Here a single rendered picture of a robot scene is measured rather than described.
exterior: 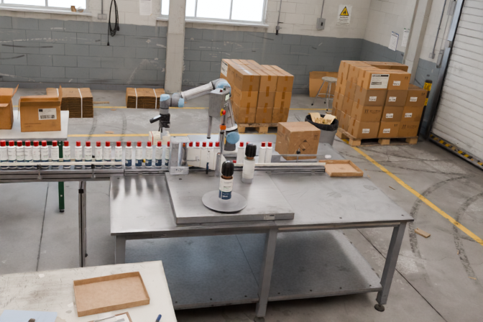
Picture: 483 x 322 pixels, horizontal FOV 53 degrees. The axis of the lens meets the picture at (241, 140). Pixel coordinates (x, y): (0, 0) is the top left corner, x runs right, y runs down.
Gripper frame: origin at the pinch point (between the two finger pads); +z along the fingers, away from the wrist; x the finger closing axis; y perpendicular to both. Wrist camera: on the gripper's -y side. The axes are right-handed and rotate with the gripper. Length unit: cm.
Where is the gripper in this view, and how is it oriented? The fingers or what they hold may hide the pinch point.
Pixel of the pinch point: (159, 136)
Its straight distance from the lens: 403.7
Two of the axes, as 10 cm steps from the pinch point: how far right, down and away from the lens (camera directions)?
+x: -2.9, -3.6, 8.8
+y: 9.5, 0.1, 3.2
